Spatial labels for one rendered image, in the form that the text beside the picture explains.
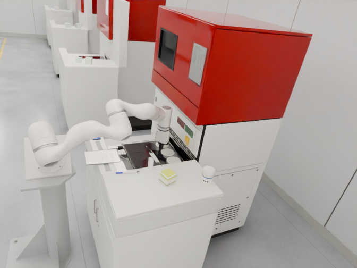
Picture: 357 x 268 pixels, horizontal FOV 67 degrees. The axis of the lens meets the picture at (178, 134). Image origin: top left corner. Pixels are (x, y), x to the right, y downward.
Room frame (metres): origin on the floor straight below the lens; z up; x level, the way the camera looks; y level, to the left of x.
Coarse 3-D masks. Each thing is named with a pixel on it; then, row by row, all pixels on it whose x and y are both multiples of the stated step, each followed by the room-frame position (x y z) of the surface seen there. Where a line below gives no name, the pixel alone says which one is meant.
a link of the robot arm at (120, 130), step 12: (120, 120) 1.24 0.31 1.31; (72, 132) 1.14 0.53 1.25; (84, 132) 1.16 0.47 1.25; (96, 132) 1.18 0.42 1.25; (108, 132) 1.19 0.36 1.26; (120, 132) 1.20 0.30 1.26; (48, 144) 1.08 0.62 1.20; (60, 144) 1.10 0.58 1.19; (72, 144) 1.12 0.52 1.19; (36, 156) 1.04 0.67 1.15; (48, 156) 1.04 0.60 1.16; (60, 156) 1.07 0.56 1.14
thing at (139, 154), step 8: (128, 144) 1.66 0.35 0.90; (136, 144) 1.68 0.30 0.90; (144, 144) 1.70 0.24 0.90; (152, 144) 1.72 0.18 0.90; (168, 144) 1.76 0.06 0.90; (128, 152) 1.56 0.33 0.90; (136, 152) 1.58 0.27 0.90; (144, 152) 1.59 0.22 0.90; (160, 152) 1.63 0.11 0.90; (136, 160) 1.48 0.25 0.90; (144, 160) 1.50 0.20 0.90; (160, 160) 1.53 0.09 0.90; (136, 168) 1.39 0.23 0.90
